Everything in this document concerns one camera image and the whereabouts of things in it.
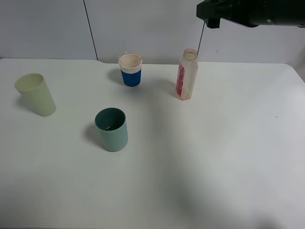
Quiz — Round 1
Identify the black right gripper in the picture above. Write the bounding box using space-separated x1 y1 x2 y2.
196 0 253 29

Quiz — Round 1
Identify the clear bottle with pink label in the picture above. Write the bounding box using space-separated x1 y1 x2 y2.
175 49 198 100

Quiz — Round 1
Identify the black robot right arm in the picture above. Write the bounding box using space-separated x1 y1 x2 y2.
196 0 305 29

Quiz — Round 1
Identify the blue sleeved paper cup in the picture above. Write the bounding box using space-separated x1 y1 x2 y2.
118 52 142 88

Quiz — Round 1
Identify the teal green plastic cup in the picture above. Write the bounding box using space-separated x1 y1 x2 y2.
94 107 128 152

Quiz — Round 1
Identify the pale yellow plastic cup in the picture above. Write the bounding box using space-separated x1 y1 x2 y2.
14 73 56 116

